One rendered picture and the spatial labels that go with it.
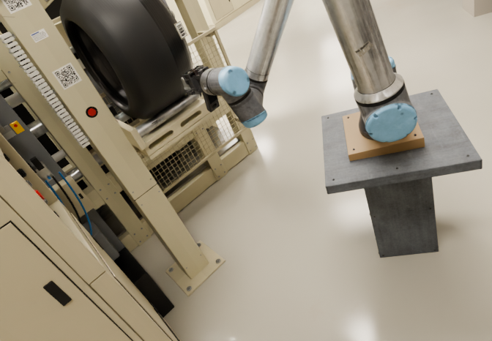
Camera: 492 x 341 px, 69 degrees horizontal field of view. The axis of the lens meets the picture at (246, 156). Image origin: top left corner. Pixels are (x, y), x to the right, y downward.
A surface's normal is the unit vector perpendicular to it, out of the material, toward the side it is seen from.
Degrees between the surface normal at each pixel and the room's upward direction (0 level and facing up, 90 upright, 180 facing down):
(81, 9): 52
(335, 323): 0
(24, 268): 90
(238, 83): 78
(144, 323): 90
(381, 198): 90
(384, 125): 98
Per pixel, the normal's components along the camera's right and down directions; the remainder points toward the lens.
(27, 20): 0.62, 0.24
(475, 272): -0.34, -0.78
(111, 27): 0.18, 0.01
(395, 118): -0.04, 0.69
